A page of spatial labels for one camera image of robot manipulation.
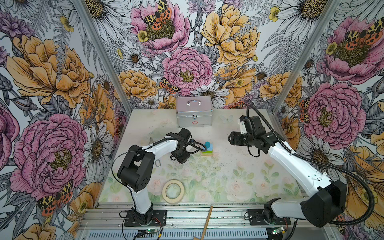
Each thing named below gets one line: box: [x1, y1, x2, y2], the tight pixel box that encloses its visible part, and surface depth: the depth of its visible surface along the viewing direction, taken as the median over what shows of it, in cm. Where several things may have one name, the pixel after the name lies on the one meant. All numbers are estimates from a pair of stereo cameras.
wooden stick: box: [194, 205, 214, 240], surface depth 74 cm
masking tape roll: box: [162, 179, 185, 204], surface depth 81 cm
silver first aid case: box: [176, 96, 213, 127], surface depth 107 cm
